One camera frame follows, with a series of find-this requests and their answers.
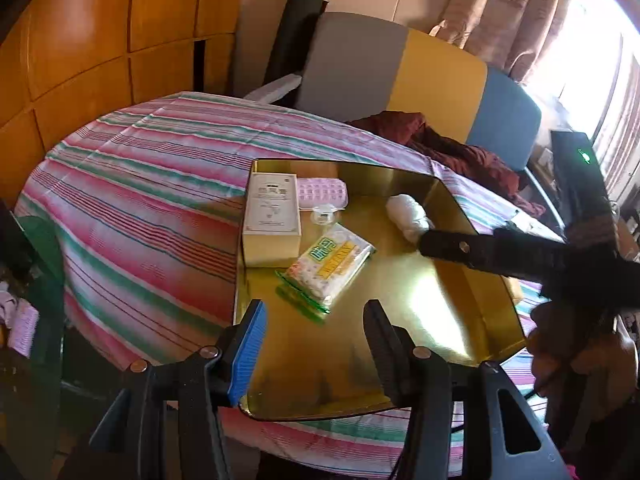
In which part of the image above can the dark red garment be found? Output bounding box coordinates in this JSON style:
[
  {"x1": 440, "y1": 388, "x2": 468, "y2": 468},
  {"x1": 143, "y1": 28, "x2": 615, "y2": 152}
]
[{"x1": 346, "y1": 111, "x2": 546, "y2": 217}]

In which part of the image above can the person's right hand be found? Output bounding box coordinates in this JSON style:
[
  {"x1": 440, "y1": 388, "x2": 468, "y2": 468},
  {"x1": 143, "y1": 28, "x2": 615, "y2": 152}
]
[{"x1": 531, "y1": 305, "x2": 640, "y2": 403}]

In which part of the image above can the grey yellow blue headboard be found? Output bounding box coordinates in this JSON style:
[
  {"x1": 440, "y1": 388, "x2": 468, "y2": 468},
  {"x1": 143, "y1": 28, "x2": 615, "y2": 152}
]
[{"x1": 299, "y1": 11, "x2": 543, "y2": 170}]

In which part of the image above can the black rolled mat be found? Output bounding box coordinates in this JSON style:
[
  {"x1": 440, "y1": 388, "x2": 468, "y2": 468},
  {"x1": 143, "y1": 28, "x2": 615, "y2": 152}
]
[{"x1": 271, "y1": 0, "x2": 327, "y2": 88}]

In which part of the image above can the striped bed sheet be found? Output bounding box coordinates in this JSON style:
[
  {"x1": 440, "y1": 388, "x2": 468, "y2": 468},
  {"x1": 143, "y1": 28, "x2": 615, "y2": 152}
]
[{"x1": 14, "y1": 91, "x2": 568, "y2": 478}]

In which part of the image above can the gold metal tray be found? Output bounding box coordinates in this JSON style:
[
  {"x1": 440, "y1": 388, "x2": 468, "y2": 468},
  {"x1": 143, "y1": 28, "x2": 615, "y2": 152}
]
[{"x1": 233, "y1": 158, "x2": 529, "y2": 421}]

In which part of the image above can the patterned tissue pack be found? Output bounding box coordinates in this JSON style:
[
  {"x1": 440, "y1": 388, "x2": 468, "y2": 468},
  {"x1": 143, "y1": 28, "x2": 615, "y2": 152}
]
[{"x1": 274, "y1": 222, "x2": 377, "y2": 314}]

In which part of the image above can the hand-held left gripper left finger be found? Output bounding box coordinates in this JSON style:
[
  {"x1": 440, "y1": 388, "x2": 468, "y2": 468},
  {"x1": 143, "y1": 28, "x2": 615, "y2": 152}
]
[{"x1": 57, "y1": 299, "x2": 268, "y2": 480}]

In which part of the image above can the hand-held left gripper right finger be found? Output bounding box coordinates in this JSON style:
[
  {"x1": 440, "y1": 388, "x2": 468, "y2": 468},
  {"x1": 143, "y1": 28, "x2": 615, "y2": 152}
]
[{"x1": 362, "y1": 299, "x2": 573, "y2": 480}]

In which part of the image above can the beige patterned curtain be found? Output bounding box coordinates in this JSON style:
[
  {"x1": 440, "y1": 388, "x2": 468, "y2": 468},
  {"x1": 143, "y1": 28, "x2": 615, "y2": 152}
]
[{"x1": 429, "y1": 0, "x2": 583, "y2": 86}]

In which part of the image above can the white foam piece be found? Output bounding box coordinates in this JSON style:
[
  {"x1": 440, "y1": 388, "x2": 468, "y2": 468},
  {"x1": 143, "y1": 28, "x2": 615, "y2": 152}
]
[{"x1": 244, "y1": 73, "x2": 304, "y2": 107}]

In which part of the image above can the small clear round container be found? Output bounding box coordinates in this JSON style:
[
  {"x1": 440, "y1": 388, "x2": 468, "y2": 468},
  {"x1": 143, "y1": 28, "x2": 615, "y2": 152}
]
[{"x1": 310, "y1": 205, "x2": 341, "y2": 226}]

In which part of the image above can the wooden wardrobe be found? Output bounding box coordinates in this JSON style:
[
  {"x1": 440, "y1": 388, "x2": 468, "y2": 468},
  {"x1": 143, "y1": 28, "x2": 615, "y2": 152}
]
[{"x1": 0, "y1": 0, "x2": 250, "y2": 195}]

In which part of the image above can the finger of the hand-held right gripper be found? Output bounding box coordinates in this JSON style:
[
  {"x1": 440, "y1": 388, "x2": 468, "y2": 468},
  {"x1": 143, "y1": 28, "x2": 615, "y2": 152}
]
[{"x1": 417, "y1": 226, "x2": 567, "y2": 282}]

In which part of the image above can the pink cloth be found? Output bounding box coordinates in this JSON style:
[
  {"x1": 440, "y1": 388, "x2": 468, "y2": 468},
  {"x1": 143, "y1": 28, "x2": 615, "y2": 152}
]
[{"x1": 7, "y1": 304, "x2": 41, "y2": 357}]

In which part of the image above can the white medicine box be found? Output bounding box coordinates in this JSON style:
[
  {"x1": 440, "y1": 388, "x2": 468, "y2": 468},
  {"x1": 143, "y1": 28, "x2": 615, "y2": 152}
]
[{"x1": 242, "y1": 172, "x2": 303, "y2": 267}]

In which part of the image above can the white plastic-wrapped bundle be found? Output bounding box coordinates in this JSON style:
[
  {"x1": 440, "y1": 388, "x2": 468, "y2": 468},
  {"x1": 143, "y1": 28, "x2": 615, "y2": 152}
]
[{"x1": 385, "y1": 193, "x2": 431, "y2": 244}]

